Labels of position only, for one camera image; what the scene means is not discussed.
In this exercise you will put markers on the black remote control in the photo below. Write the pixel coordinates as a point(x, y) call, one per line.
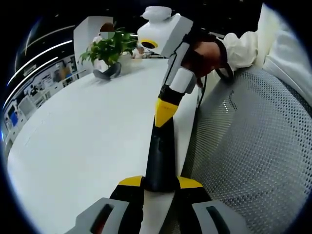
point(161, 158)

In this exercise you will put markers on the person's white coat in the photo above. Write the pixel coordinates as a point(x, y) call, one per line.
point(280, 48)

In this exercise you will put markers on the person's right hand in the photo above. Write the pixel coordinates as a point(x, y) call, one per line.
point(207, 56)

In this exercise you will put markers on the grey mesh office chair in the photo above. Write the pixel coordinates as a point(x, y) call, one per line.
point(256, 158)

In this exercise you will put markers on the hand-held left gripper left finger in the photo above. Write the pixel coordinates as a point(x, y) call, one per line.
point(126, 197)

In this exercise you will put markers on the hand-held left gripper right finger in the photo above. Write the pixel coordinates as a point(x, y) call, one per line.
point(190, 202)

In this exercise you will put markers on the green potted plant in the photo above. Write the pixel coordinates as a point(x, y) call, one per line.
point(107, 48)

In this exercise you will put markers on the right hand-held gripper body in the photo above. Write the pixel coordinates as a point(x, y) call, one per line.
point(168, 34)

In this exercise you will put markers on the black headset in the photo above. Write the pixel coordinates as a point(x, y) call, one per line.
point(107, 73)

